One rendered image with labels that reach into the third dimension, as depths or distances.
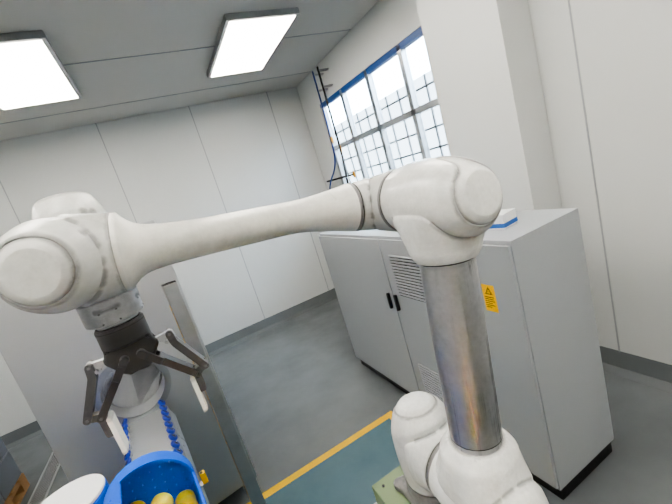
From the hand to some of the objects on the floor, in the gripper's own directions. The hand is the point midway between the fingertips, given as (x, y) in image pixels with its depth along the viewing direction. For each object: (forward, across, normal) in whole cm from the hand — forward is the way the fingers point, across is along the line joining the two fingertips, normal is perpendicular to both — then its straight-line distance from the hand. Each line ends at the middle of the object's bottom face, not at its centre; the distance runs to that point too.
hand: (165, 422), depth 64 cm
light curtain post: (+162, +2, +106) cm, 194 cm away
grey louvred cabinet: (+164, +160, +150) cm, 274 cm away
